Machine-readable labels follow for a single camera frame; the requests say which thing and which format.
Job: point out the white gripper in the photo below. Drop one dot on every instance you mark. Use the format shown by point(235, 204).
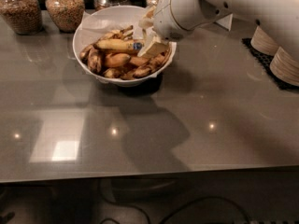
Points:
point(169, 20)

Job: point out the yellow banana with blue sticker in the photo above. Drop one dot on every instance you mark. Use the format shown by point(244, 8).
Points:
point(118, 45)

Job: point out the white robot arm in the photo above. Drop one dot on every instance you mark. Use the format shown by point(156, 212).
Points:
point(278, 18)

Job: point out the banana bunch at back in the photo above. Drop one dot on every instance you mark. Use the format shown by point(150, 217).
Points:
point(122, 34)

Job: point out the brown banana front right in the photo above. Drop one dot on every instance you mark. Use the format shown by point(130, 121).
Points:
point(150, 67)

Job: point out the white paper bowl liner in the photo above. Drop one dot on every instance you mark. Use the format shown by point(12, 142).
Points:
point(103, 21)

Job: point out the short orange banana middle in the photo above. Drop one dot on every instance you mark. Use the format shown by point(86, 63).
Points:
point(117, 59)

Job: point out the white bowl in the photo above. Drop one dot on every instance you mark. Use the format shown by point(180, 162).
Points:
point(133, 82)

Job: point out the brown spotted banana left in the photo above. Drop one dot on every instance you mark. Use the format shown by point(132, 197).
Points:
point(95, 60)

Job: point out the white standing sign holder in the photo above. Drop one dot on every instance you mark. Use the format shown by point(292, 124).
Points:
point(226, 22)

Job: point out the black rubber mat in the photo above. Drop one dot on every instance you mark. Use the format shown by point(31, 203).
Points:
point(264, 61)

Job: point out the glass jar far left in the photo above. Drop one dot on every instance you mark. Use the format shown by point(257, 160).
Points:
point(22, 16)

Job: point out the stack of paper bowls front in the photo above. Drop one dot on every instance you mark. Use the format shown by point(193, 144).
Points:
point(285, 67)

